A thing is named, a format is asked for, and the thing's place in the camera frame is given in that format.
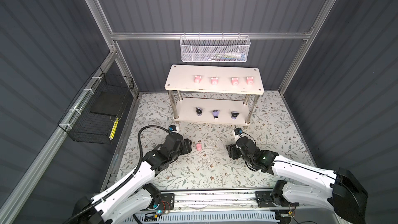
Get pink plastic toy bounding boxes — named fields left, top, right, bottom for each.
left=246, top=77, right=254, bottom=85
left=211, top=77, right=218, bottom=86
left=196, top=143, right=202, bottom=151
left=194, top=75, right=202, bottom=84
left=231, top=77, right=239, bottom=86

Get dark purple toy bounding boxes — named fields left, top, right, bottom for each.
left=195, top=107, right=203, bottom=116

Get purple striped toy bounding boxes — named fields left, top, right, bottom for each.
left=231, top=111, right=240, bottom=120

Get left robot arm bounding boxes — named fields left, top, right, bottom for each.
left=65, top=125, right=192, bottom=224

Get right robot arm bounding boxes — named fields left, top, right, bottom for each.
left=226, top=135, right=369, bottom=224

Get white two-tier shelf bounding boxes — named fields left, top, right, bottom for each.
left=165, top=65, right=265, bottom=126

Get floral patterned mat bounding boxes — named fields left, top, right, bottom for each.
left=116, top=91, right=314, bottom=190

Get yellow label tag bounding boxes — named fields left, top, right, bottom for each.
left=109, top=117, right=119, bottom=141

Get black pad in basket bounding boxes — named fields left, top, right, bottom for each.
left=90, top=92, right=126, bottom=117

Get items in white basket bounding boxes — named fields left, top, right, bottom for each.
left=204, top=52, right=247, bottom=62

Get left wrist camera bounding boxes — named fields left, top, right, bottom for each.
left=168, top=124, right=179, bottom=133

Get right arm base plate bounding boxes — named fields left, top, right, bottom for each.
left=255, top=191, right=300, bottom=207

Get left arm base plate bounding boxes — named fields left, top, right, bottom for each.
left=147, top=193, right=175, bottom=211

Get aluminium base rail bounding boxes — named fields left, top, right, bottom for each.
left=90, top=188, right=343, bottom=214

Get white ribbed cable duct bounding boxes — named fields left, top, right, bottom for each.
left=136, top=211, right=280, bottom=224

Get black wire mesh basket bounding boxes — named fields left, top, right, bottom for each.
left=58, top=68, right=136, bottom=144

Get white wire mesh basket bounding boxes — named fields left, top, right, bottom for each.
left=179, top=35, right=251, bottom=63

